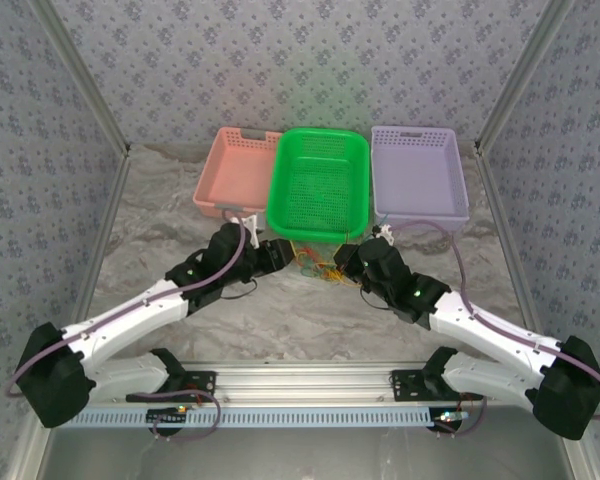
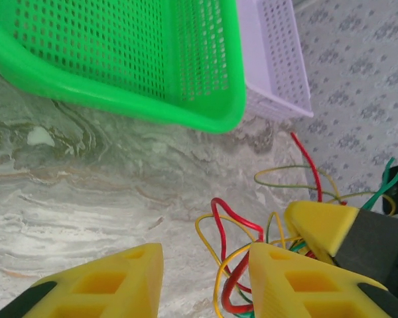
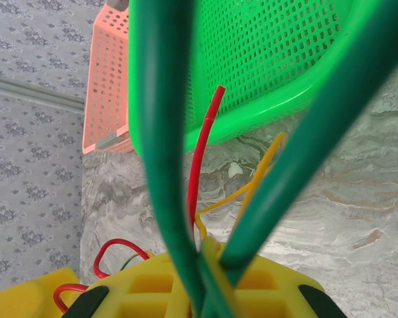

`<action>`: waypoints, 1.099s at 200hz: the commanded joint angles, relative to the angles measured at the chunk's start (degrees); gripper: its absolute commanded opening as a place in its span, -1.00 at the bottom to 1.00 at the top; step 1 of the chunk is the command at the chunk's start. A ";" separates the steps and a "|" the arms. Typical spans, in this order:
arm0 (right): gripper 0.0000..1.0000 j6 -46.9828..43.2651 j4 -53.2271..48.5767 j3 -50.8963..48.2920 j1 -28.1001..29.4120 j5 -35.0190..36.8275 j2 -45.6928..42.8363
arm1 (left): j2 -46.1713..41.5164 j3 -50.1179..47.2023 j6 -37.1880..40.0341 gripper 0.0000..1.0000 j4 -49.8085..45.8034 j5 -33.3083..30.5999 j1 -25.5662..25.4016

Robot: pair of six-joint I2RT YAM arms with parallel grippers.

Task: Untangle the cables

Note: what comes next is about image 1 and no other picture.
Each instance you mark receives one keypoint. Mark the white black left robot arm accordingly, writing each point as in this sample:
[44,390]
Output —
[130,310]

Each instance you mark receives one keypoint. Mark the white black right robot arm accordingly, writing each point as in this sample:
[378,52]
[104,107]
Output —
[485,325]

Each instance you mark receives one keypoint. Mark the green plastic basket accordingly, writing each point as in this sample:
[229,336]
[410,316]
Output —
[320,227]

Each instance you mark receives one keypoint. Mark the pink plastic basket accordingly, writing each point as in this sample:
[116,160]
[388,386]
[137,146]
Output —
[235,175]

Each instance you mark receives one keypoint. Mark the purple plastic basket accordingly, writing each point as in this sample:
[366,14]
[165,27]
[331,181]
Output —
[415,185]

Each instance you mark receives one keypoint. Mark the small black electronics board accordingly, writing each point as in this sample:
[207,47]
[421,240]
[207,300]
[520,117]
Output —
[167,415]
[450,419]

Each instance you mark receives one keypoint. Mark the grey steel panel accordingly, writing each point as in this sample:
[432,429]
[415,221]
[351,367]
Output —
[305,455]

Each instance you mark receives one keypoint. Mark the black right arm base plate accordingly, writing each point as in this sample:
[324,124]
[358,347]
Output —
[407,385]

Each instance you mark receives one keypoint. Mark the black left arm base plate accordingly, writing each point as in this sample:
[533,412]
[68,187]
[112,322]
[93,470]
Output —
[202,382]

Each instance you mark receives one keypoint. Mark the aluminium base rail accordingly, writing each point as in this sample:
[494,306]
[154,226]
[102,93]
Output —
[305,382]

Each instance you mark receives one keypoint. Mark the aluminium frame post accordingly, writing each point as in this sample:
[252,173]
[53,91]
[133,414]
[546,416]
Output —
[525,75]
[80,75]

